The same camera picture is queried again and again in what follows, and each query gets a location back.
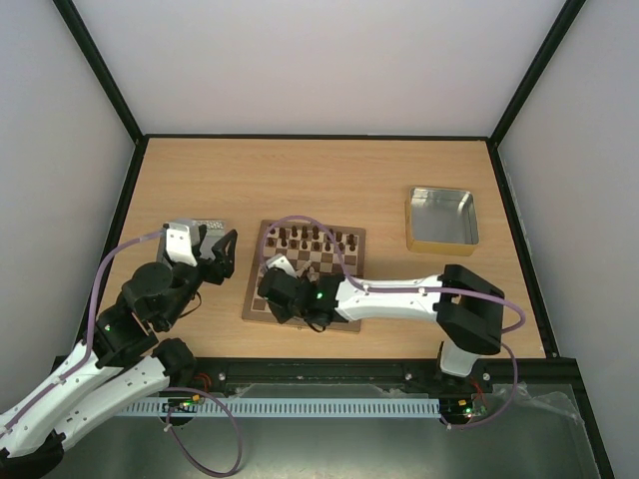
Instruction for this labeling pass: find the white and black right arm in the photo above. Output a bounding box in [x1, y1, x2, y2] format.
[258, 264, 505, 391]

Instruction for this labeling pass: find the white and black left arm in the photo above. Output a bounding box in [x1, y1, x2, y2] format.
[1, 222, 238, 478]

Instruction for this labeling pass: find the wooden chess board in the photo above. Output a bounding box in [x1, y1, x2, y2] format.
[242, 220, 366, 324]

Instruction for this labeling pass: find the silver embossed metal tray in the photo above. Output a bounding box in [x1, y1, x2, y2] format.
[156, 219, 227, 263]

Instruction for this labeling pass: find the yellow metal tin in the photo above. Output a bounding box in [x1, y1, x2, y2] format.
[404, 186, 479, 256]

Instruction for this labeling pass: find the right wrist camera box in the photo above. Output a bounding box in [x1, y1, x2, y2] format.
[266, 253, 296, 276]

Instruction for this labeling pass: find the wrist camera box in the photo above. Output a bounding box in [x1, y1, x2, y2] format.
[161, 219, 207, 266]
[266, 253, 296, 276]

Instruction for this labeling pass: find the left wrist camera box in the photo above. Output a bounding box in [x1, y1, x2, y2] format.
[161, 219, 207, 266]

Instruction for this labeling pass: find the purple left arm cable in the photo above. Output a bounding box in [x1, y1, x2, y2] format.
[0, 229, 245, 474]

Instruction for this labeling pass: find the black aluminium frame rail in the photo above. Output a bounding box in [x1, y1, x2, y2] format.
[180, 358, 585, 398]

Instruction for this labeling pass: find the light blue cable duct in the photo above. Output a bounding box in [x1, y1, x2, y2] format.
[118, 397, 440, 419]

